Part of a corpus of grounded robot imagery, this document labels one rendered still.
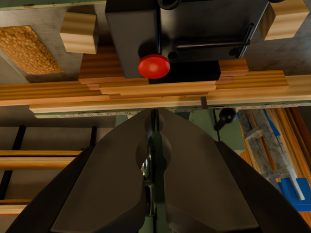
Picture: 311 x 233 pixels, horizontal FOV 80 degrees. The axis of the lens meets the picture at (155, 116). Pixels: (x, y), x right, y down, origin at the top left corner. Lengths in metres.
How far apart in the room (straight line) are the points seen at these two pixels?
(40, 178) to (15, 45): 2.65
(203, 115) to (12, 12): 0.30
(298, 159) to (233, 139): 1.47
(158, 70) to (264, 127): 1.06
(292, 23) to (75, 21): 0.28
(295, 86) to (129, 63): 0.35
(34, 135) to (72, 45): 2.93
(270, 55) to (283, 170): 0.85
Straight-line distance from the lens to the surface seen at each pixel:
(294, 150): 1.76
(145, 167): 0.40
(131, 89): 0.29
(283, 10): 0.31
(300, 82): 0.48
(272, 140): 1.18
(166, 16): 0.17
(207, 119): 0.29
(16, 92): 0.47
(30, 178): 3.00
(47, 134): 3.11
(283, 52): 0.41
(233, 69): 0.30
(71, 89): 0.41
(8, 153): 2.63
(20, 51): 0.37
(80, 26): 0.29
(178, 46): 0.18
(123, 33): 0.17
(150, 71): 0.18
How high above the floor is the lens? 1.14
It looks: 27 degrees down
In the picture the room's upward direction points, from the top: 178 degrees clockwise
